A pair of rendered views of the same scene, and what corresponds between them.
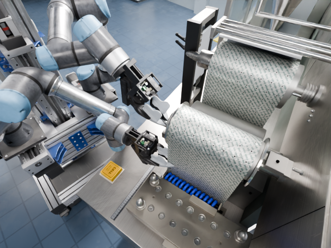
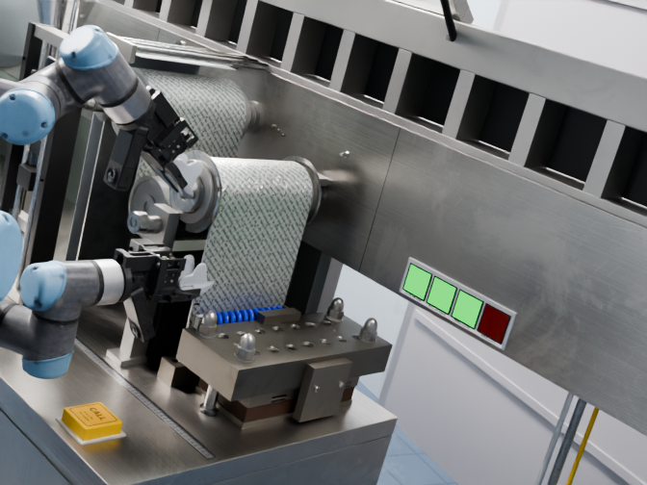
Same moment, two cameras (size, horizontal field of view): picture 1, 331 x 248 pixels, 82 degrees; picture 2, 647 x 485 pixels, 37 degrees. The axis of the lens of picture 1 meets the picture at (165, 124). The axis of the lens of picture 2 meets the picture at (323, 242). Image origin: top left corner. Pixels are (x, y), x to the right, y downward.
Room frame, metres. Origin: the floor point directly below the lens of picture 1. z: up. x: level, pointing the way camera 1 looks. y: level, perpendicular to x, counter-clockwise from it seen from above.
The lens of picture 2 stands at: (-0.09, 1.57, 1.71)
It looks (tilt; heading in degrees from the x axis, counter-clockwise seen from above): 16 degrees down; 278
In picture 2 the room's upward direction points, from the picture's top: 15 degrees clockwise
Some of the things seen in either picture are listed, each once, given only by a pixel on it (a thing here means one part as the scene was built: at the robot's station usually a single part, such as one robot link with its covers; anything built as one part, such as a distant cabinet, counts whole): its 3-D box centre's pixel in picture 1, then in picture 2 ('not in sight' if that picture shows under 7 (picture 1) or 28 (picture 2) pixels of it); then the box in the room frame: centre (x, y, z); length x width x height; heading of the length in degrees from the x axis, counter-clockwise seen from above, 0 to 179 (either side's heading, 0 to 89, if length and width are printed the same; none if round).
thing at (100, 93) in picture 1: (93, 91); not in sight; (0.98, 0.49, 0.87); 0.15 x 0.15 x 0.10
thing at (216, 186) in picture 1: (197, 175); (247, 270); (0.27, -0.11, 1.11); 0.23 x 0.01 x 0.18; 57
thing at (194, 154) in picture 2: (178, 123); (194, 191); (0.39, -0.04, 1.25); 0.15 x 0.01 x 0.15; 147
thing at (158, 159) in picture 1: (161, 160); (198, 277); (0.33, 0.01, 1.12); 0.09 x 0.03 x 0.06; 56
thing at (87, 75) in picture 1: (88, 76); not in sight; (0.98, 0.48, 0.98); 0.13 x 0.12 x 0.14; 108
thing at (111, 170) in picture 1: (111, 170); (91, 421); (0.38, 0.25, 0.91); 0.07 x 0.07 x 0.02; 57
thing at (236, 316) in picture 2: (190, 190); (244, 318); (0.25, -0.09, 1.03); 0.21 x 0.04 x 0.03; 57
